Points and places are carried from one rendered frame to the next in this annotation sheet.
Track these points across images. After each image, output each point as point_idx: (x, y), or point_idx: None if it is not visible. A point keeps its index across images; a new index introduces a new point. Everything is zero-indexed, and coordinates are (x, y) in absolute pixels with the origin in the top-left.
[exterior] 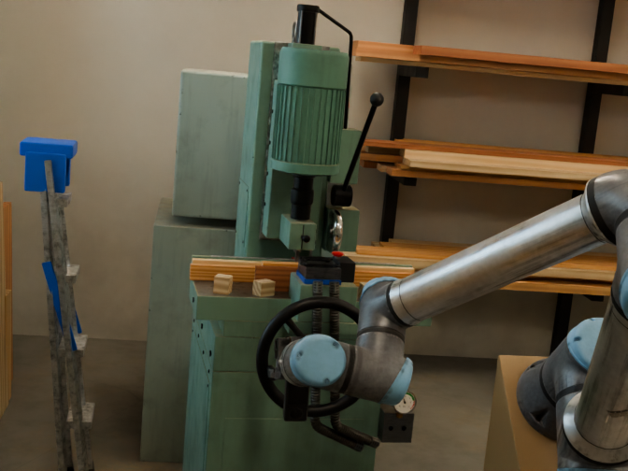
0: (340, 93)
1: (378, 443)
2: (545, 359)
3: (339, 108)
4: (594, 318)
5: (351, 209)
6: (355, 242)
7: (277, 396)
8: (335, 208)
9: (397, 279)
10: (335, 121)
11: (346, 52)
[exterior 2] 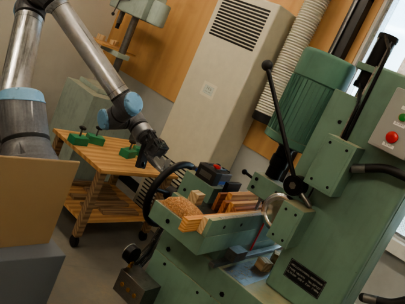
0: (293, 76)
1: (126, 266)
2: (50, 145)
3: (288, 86)
4: (35, 89)
5: (288, 199)
6: (270, 227)
7: None
8: (295, 199)
9: (128, 87)
10: (282, 95)
11: (311, 47)
